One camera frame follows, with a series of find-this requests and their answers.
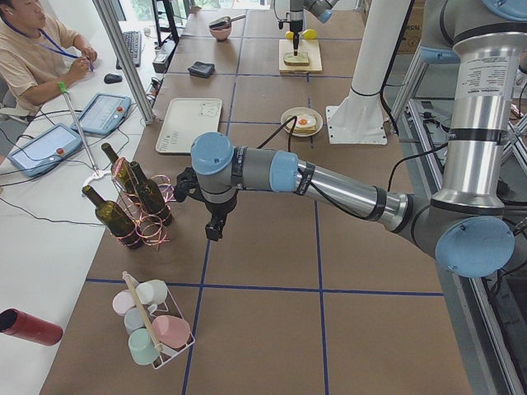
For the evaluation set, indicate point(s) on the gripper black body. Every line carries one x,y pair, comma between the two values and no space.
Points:
219,206
295,25

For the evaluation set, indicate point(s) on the bread slice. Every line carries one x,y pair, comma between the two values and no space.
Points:
302,131
296,59

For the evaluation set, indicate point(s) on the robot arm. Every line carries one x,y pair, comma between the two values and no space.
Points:
461,225
322,10

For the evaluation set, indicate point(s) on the white bear serving tray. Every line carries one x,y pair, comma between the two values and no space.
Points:
185,120

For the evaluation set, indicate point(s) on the yellow lemon far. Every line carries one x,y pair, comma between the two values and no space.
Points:
309,34

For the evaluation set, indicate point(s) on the wooden cutting board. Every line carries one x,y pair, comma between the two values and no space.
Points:
310,47

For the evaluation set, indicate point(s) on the dark wine bottle lower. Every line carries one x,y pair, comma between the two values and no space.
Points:
150,196

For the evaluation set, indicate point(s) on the dark wine bottle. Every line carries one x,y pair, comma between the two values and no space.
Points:
116,220
119,171
150,196

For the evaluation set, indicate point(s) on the metal scoop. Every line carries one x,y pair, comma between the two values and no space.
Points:
224,22

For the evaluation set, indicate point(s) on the pink bowl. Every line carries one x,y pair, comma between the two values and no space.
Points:
220,33

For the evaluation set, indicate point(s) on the fried egg toy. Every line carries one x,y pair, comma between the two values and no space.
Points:
306,121

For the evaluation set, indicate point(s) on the white round plate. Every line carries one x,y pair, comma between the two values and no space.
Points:
289,118

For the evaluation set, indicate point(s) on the white cup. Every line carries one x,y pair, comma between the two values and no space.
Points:
152,292

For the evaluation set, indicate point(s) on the bread slice on plate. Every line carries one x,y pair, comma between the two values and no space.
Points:
302,131

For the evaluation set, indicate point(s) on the dark wine bottle upper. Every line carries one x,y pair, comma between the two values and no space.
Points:
116,220

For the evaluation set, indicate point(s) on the folded grey cloth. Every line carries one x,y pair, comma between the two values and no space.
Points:
201,69

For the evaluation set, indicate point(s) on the pale pink cup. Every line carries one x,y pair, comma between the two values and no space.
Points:
123,302

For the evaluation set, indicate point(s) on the grey cup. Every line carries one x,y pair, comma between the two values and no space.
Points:
133,320

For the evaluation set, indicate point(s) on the mint green cup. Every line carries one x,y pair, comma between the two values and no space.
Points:
142,348

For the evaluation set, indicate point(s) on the teach pendant far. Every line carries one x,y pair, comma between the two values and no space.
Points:
103,114

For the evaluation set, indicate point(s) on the teach pendant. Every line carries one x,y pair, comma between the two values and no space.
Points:
103,114
46,151

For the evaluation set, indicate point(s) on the black keyboard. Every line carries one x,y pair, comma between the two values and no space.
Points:
133,43

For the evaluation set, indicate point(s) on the black computer mouse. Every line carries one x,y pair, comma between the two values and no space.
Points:
112,78

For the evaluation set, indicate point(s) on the teach pendant near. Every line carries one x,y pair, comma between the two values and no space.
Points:
46,151

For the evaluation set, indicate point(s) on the metal rod green tip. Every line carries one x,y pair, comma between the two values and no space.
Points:
98,173

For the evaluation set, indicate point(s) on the red cylinder bottle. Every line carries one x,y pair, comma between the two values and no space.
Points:
28,327

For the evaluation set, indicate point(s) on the seated person beige shirt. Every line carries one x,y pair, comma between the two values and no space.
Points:
38,52

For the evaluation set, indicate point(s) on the copper wire bottle rack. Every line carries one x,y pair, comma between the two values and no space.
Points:
149,227

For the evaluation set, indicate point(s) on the white wire cup rack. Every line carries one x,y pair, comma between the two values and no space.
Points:
149,313

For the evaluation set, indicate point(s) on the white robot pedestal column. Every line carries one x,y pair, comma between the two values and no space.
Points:
359,118

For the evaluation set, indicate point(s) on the aluminium frame post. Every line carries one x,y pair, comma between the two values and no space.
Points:
110,22

